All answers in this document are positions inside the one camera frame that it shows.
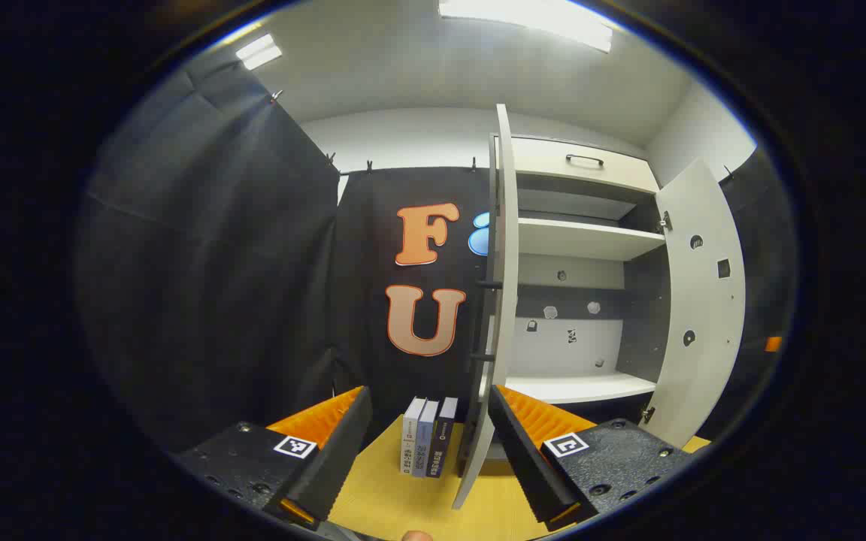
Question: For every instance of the metal door hinge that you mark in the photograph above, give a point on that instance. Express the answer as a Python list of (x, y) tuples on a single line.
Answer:
[(647, 413), (664, 220)]

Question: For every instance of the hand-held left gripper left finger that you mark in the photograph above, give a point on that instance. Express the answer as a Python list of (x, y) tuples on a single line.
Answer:
[(335, 458)]

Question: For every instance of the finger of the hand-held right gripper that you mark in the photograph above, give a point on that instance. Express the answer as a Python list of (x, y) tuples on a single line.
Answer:
[(773, 344)]

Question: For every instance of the black backdrop cloth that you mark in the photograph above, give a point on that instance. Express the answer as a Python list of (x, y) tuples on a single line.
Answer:
[(215, 263)]

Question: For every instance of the white and grey cabinet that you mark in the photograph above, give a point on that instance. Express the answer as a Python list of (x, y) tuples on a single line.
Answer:
[(640, 315)]

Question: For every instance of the ceiling light panel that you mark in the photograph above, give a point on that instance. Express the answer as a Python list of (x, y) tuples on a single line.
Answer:
[(527, 19), (258, 51)]

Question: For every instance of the white cabinet door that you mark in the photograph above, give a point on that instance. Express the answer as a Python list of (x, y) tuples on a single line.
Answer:
[(508, 225), (704, 300)]

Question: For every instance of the white cabinet drawer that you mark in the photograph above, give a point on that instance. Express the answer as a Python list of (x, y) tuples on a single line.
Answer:
[(546, 161)]

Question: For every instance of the white cabinet shelf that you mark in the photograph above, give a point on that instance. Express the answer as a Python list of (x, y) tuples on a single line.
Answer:
[(583, 239), (576, 387)]

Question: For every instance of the grey-blue book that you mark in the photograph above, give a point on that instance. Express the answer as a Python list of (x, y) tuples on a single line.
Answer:
[(425, 443)]

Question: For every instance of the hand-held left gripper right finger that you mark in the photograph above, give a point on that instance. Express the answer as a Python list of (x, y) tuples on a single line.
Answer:
[(519, 458)]

